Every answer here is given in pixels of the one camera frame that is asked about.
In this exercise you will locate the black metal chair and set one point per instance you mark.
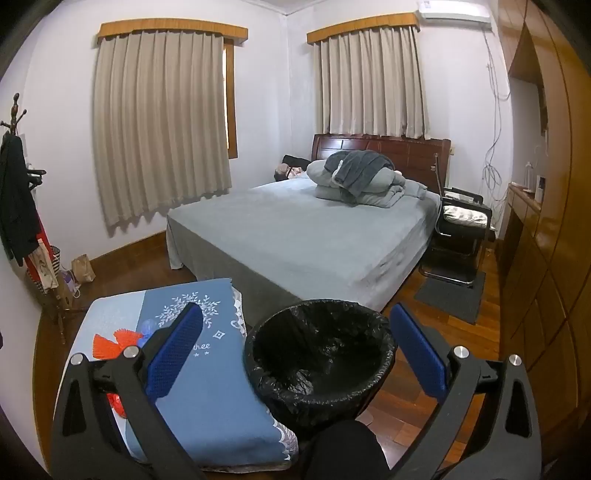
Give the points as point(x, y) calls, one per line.
point(455, 235)

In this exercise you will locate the brown paper bag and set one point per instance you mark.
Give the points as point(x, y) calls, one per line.
point(84, 270)

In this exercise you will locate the dark wooden headboard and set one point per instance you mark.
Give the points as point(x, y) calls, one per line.
point(415, 157)

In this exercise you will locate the grey pillows and towel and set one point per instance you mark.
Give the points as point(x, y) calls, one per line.
point(378, 191)

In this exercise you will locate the clear bottle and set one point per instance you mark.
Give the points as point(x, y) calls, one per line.
point(528, 175)

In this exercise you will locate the short wooden curtain pelmet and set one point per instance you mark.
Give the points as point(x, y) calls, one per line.
point(364, 25)

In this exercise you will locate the wooden coat rack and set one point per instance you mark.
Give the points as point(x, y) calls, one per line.
point(16, 104)

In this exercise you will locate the long wooden curtain pelmet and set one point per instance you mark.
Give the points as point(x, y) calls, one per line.
point(171, 26)

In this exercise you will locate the purple and white item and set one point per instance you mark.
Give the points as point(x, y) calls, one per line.
point(69, 281)

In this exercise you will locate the narrow beige curtain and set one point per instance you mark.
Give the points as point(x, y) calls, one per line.
point(369, 83)

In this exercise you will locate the wooden window frame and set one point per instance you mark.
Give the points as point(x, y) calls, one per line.
point(232, 115)

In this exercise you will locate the wide beige curtain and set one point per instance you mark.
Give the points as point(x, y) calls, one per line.
point(161, 129)

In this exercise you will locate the pink plush toy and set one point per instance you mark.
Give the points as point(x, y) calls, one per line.
point(288, 172)

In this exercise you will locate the dark grey garment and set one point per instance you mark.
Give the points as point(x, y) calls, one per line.
point(360, 168)

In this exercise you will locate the beige printed cloth bag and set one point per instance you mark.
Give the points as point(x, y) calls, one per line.
point(44, 272)

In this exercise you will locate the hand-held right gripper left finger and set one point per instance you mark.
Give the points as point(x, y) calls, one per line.
point(173, 350)

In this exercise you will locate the person's leg in black trousers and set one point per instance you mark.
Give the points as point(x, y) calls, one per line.
point(341, 452)

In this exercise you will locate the orange foam net sleeve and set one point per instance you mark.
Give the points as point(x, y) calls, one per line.
point(108, 346)

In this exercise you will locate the red cloth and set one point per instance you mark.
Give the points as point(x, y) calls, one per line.
point(116, 402)

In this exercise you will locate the small white device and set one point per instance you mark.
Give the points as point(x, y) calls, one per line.
point(540, 189)

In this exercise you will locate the black jacket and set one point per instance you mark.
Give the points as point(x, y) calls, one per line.
point(16, 198)

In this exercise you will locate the striped tote bag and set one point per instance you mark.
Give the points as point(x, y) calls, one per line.
point(56, 263)

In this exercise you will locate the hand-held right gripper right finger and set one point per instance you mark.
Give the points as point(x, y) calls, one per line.
point(420, 350)

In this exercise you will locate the wooden wardrobe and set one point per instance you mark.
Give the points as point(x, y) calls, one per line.
point(554, 277)

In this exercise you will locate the grey chair cushion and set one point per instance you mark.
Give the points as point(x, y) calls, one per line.
point(461, 214)

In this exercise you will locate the dark grey floor mat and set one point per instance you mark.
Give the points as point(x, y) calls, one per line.
point(452, 295)

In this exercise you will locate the blue tree-print tablecloth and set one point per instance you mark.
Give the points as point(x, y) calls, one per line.
point(217, 392)

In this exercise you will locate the bin with black liner bag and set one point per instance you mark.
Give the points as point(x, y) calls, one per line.
point(318, 350)

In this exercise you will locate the bed with grey sheet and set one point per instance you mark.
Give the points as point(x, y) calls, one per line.
point(300, 240)

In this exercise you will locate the white air conditioner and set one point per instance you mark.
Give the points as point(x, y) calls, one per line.
point(457, 11)

